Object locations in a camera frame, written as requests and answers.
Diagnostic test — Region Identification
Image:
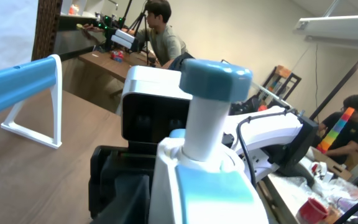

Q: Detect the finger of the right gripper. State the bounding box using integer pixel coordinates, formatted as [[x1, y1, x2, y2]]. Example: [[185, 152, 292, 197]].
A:
[[91, 174, 151, 224]]

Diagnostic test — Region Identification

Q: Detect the white pipette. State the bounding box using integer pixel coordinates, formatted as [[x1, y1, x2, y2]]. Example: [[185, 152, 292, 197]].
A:
[[149, 58, 270, 224]]

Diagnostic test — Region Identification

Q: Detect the white and blue stand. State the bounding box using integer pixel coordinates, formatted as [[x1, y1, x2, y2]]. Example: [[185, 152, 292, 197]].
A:
[[0, 54, 63, 224]]

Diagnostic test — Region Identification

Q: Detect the brown wooden desk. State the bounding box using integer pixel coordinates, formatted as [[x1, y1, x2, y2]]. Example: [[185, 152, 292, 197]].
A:
[[78, 50, 163, 83]]

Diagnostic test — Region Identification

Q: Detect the person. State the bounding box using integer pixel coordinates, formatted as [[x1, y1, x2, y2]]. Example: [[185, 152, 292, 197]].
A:
[[317, 95, 358, 166], [82, 0, 195, 71]]

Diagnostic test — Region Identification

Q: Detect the red cup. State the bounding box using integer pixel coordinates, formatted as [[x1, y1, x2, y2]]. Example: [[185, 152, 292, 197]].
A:
[[296, 197, 329, 224]]

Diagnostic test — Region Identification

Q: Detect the black shelf rack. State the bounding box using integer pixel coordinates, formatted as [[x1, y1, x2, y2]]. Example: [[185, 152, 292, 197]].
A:
[[261, 65, 303, 103]]

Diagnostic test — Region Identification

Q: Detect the many-coloured cube stack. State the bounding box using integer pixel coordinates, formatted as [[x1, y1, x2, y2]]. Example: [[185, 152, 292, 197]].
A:
[[317, 107, 356, 154]]

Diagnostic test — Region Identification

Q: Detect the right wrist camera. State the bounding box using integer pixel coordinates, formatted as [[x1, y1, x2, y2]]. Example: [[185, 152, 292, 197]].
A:
[[119, 65, 195, 146]]

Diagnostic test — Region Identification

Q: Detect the black cable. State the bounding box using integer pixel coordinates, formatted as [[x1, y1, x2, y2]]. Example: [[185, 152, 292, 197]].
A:
[[236, 108, 293, 188]]

